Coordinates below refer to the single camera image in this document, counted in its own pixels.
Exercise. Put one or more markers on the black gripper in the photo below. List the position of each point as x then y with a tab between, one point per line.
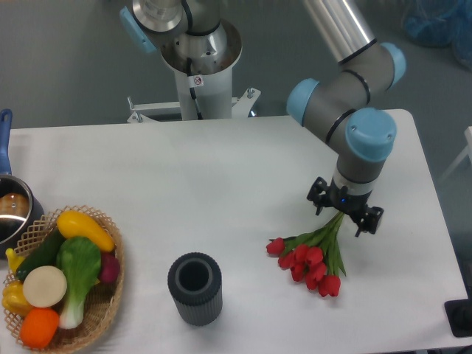
367	218

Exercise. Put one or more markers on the red tulip bouquet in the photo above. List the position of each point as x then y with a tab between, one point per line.
313	258

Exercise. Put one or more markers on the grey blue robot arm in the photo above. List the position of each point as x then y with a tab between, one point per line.
201	48

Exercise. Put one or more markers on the black device at table edge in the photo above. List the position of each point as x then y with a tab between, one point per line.
459	317

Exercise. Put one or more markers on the dark grey ribbed vase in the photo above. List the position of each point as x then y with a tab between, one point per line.
194	281

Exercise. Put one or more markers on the blue plastic bag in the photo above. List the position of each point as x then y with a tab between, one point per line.
440	24

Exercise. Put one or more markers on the woven wicker basket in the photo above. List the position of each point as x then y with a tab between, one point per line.
101	304

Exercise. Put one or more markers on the green bok choy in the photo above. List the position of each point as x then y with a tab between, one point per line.
80	261

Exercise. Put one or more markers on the yellow squash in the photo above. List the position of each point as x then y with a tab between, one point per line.
77	224

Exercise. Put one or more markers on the dark green cucumber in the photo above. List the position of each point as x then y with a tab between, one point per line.
43	255

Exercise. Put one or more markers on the beige round onion slice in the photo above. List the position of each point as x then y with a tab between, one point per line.
45	286

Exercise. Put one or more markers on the orange fruit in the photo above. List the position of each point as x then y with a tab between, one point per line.
39	327

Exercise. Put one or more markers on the yellow banana tip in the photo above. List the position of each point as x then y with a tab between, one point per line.
13	259

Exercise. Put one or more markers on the yellow bell pepper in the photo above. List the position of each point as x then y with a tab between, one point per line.
14	300

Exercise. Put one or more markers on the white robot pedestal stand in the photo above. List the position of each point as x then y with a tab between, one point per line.
200	97

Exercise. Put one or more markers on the blue handled saucepan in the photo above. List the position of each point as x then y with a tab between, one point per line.
19	207

